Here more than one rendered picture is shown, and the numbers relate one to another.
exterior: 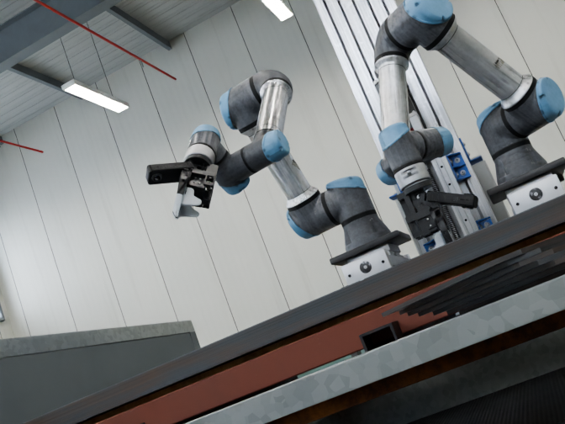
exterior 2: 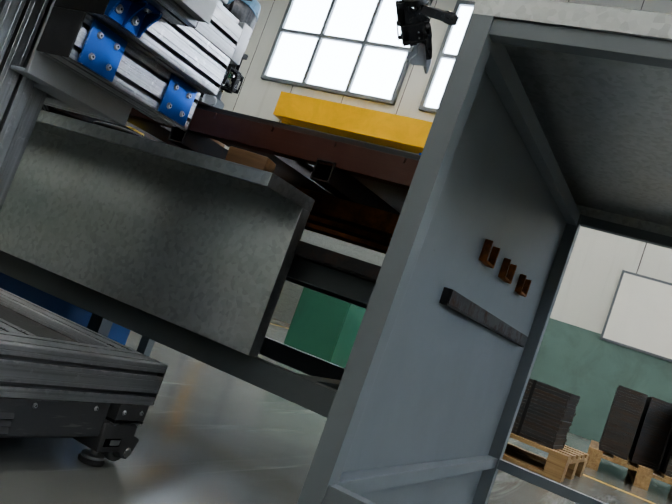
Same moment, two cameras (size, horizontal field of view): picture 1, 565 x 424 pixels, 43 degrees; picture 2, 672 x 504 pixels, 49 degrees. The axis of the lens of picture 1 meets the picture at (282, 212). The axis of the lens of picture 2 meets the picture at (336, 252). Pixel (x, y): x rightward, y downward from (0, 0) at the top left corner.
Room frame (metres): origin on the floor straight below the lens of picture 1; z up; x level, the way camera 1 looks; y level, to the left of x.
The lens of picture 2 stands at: (3.56, 0.59, 0.46)
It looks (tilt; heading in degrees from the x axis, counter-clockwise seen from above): 4 degrees up; 192
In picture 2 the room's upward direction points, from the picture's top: 20 degrees clockwise
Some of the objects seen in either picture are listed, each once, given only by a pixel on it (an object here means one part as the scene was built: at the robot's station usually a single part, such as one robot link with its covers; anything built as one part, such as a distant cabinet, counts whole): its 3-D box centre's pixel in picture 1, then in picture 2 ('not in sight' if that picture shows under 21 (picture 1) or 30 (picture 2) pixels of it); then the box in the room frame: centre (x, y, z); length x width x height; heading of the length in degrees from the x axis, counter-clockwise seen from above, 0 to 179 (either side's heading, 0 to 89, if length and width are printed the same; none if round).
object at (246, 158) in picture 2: not in sight; (249, 165); (1.98, -0.01, 0.71); 0.10 x 0.06 x 0.05; 86
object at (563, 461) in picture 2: not in sight; (487, 403); (-1.15, 0.80, 0.23); 1.20 x 0.80 x 0.47; 73
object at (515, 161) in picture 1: (517, 163); not in sight; (2.08, -0.69, 1.09); 0.15 x 0.15 x 0.10
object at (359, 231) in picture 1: (364, 231); not in sight; (2.21, -0.21, 1.09); 0.15 x 0.15 x 0.10
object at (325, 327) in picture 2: not in sight; (324, 326); (-2.42, -0.58, 0.29); 0.61 x 0.46 x 0.57; 174
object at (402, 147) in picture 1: (400, 148); (242, 17); (1.65, -0.32, 1.16); 0.09 x 0.08 x 0.11; 125
